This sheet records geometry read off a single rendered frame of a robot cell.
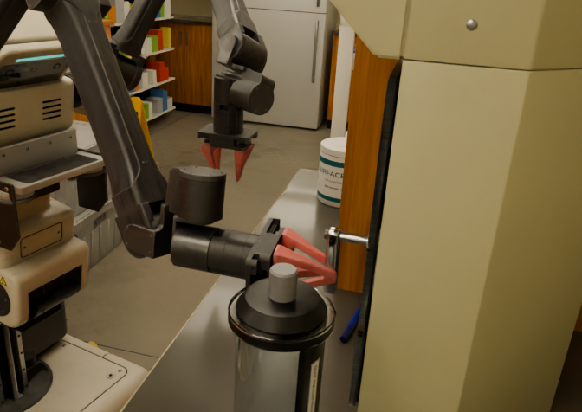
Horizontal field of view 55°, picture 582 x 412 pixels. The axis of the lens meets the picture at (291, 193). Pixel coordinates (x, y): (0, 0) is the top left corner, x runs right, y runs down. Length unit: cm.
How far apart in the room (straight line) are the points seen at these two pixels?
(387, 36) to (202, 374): 54
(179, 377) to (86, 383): 107
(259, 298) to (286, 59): 512
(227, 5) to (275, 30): 450
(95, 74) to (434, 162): 46
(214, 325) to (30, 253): 66
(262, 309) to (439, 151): 22
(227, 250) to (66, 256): 87
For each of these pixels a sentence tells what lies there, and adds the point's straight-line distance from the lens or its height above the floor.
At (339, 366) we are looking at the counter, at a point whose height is 94.
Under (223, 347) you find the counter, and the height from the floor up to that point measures 94.
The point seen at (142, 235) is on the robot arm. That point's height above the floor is 116.
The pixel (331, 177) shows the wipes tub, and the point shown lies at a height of 102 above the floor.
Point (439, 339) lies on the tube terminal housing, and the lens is 64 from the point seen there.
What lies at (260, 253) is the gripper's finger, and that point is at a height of 118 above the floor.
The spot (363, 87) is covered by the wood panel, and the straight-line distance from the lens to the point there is 92.
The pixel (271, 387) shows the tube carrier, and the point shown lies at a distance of 57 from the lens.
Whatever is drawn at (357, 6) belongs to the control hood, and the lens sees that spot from 53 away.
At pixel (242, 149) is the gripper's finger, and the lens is 105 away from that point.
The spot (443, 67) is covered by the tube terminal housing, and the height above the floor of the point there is 141.
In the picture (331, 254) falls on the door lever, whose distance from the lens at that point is 65.
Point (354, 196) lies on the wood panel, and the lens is 97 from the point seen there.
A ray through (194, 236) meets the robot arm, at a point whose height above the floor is 117.
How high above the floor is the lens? 148
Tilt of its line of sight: 22 degrees down
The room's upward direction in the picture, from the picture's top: 4 degrees clockwise
